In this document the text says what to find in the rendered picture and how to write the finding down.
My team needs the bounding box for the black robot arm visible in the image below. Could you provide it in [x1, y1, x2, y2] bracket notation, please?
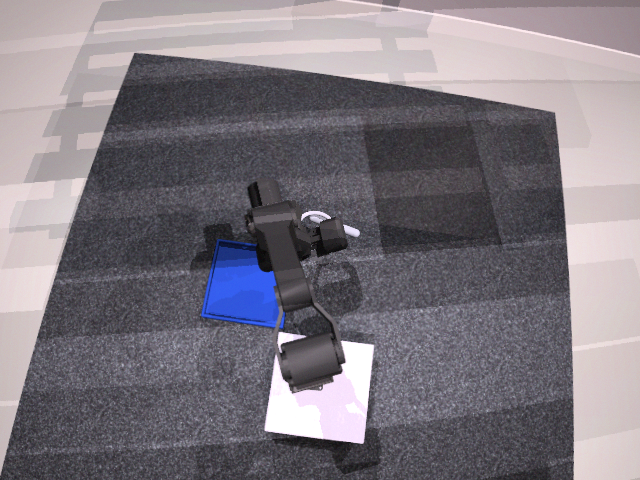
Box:
[244, 176, 346, 394]

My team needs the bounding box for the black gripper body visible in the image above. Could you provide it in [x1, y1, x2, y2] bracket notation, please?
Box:
[255, 217, 348, 273]

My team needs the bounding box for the blue shallow tray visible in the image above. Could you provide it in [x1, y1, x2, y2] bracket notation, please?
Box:
[201, 239, 279, 328]

